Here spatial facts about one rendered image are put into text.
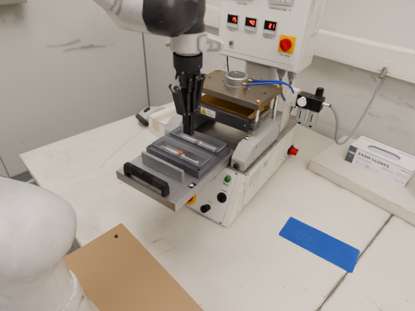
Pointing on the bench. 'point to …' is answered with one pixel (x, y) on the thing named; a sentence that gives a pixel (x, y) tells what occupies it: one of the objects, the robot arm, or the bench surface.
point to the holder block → (187, 163)
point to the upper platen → (233, 107)
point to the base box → (259, 176)
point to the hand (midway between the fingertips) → (188, 123)
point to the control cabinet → (271, 38)
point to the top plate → (241, 88)
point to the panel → (217, 213)
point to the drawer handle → (146, 178)
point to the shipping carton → (160, 120)
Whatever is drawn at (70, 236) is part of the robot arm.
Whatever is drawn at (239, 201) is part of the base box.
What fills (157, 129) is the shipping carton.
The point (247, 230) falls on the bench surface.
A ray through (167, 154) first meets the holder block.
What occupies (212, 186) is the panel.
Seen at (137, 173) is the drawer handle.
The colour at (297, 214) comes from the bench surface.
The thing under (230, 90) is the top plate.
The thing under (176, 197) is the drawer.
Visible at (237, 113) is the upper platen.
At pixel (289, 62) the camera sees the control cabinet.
